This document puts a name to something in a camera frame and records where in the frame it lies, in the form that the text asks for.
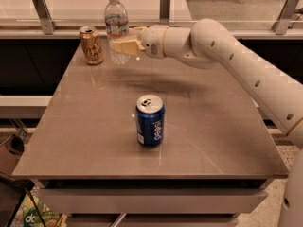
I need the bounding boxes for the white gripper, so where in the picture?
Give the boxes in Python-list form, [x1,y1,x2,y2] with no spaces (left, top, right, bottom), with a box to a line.
[110,25,169,59]

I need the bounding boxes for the clear plastic water bottle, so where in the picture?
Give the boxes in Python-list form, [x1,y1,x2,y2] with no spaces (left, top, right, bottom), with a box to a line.
[104,0,130,64]

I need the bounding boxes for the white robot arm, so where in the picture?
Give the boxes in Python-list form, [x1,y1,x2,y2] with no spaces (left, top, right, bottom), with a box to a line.
[110,19,303,227]

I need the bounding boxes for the orange soda can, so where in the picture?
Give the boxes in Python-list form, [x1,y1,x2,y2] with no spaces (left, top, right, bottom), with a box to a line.
[80,26,103,65]

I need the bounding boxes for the blue pepsi can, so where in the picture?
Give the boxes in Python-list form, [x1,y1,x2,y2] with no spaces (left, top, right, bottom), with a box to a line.
[135,95,165,147]

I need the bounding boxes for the grey table drawer front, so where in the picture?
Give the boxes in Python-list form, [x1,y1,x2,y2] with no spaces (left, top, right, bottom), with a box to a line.
[38,188,267,214]

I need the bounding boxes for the green snack bag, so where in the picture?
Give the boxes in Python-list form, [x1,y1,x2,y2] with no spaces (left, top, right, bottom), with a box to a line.
[22,195,67,227]

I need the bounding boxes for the middle metal railing post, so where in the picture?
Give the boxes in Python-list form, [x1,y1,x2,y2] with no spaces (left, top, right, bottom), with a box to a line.
[159,0,170,25]

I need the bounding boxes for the metal railing post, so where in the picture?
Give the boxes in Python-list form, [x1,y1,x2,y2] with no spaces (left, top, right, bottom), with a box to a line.
[32,0,56,35]
[159,0,170,25]
[272,0,300,35]

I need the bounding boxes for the left metal railing post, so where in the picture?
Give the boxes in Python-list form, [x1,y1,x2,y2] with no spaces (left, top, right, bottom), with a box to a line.
[32,0,56,35]

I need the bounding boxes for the right metal railing post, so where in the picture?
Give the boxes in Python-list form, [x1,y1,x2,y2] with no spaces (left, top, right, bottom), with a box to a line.
[272,0,300,35]

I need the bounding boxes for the black chair frame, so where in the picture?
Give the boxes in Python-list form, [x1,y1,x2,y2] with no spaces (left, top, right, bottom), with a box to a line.
[0,173,34,227]

